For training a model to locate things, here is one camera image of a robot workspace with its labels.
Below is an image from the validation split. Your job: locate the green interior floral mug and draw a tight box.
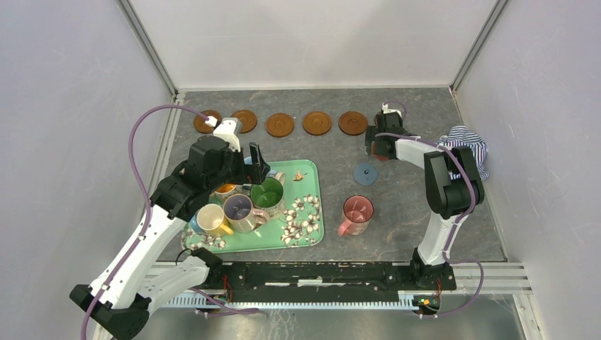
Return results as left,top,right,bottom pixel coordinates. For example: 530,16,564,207
249,171,286,220

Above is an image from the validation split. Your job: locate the blue round coaster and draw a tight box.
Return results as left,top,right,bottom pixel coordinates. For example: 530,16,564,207
353,163,378,186

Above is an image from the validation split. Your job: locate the orange interior mug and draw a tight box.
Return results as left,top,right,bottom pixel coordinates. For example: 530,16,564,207
214,183,240,202

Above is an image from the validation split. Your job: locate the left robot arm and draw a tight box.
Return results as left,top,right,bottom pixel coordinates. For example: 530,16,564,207
69,135,271,339

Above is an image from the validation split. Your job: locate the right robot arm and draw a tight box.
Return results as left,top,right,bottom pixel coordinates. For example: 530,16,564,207
365,108,485,289

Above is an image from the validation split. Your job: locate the green floral tray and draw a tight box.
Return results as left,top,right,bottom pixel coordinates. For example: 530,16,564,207
181,159,325,254

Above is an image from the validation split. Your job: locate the blue striped cloth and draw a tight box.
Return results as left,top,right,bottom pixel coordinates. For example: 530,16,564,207
436,125,489,181

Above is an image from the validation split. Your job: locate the purple interior mug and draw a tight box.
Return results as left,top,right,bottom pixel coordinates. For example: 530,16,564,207
223,194,270,233

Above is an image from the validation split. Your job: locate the ridged wooden coaster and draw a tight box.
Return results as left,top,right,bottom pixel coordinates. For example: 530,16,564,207
231,109,258,134
193,110,222,134
338,111,368,136
303,111,332,136
266,113,295,138

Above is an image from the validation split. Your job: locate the pink mug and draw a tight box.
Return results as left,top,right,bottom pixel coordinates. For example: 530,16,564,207
337,195,374,237

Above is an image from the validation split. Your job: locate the red round coaster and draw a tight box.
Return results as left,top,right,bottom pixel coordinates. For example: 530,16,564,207
371,142,389,162

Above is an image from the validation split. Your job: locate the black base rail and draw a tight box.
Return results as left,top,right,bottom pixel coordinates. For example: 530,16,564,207
199,261,457,303

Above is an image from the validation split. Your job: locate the cream yellow-handled mug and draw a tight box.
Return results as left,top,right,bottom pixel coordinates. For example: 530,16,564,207
195,204,234,237

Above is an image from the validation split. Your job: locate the blue orange-interior mug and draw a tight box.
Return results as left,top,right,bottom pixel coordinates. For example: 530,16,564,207
189,214,203,234

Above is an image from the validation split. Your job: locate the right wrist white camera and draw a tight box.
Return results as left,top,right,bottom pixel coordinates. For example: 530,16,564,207
381,103,403,117

